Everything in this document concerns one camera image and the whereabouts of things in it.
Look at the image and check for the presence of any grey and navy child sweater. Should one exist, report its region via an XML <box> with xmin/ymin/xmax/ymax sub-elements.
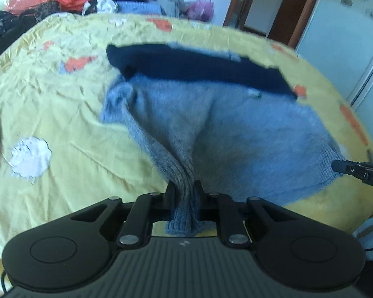
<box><xmin>100</xmin><ymin>42</ymin><xmax>343</xmax><ymax>235</ymax></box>

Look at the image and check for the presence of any black patterned clothes heap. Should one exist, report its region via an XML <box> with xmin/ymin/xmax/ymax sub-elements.
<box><xmin>0</xmin><ymin>0</ymin><xmax>63</xmax><ymax>65</ymax></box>

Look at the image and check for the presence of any yellow carrot print quilt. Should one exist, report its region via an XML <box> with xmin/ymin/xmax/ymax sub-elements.
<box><xmin>0</xmin><ymin>13</ymin><xmax>373</xmax><ymax>295</ymax></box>

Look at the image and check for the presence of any white wardrobe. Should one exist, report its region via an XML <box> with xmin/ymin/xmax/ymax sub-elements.
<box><xmin>297</xmin><ymin>0</ymin><xmax>373</xmax><ymax>125</ymax></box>

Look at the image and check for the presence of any purple plastic bag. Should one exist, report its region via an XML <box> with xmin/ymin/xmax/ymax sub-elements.
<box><xmin>186</xmin><ymin>0</ymin><xmax>214</xmax><ymax>22</ymax></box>

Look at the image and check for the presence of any light blue knit garment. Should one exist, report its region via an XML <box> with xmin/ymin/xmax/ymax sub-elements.
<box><xmin>116</xmin><ymin>1</ymin><xmax>162</xmax><ymax>15</ymax></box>

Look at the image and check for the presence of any brown wooden door frame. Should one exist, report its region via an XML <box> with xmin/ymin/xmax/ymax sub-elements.
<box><xmin>223</xmin><ymin>0</ymin><xmax>317</xmax><ymax>49</ymax></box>

